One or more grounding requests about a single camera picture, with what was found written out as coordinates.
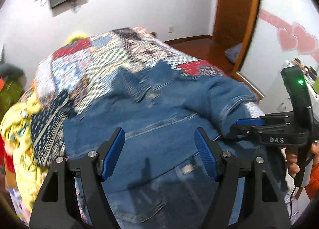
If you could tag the blue denim jacket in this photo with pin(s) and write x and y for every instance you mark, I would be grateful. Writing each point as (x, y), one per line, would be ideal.
(162, 129)

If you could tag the pink heart wall decal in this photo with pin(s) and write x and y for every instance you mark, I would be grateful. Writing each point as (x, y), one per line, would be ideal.
(294, 35)

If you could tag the person's right hand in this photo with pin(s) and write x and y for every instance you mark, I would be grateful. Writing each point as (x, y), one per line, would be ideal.
(292, 165)

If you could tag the wooden door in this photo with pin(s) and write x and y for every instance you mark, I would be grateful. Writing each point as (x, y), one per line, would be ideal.
(236, 19)

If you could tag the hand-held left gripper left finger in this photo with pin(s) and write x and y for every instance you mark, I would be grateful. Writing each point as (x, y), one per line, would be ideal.
(113, 153)

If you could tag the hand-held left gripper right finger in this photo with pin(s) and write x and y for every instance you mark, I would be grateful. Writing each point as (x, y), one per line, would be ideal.
(204, 153)

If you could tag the grey-blue cushion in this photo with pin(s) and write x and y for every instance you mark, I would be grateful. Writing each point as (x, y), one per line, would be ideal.
(234, 53)

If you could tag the green coat with fur hood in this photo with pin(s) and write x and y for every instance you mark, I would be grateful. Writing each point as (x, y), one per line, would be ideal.
(10, 86)

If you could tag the red cloth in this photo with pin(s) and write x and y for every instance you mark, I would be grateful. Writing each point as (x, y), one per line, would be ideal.
(4, 151)

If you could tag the white wall socket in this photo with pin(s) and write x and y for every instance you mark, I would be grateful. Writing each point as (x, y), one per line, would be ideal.
(171, 29)

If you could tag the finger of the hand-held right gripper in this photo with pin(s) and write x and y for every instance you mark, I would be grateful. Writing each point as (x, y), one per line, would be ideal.
(249, 121)
(243, 131)

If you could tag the person's right forearm orange sleeve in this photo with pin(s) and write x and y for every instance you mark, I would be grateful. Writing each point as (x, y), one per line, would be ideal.
(314, 176)

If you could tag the yellow printed blanket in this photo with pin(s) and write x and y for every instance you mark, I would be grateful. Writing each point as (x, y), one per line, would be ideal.
(17, 131)

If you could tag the patchwork quilt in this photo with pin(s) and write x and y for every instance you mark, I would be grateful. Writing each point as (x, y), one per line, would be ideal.
(104, 64)

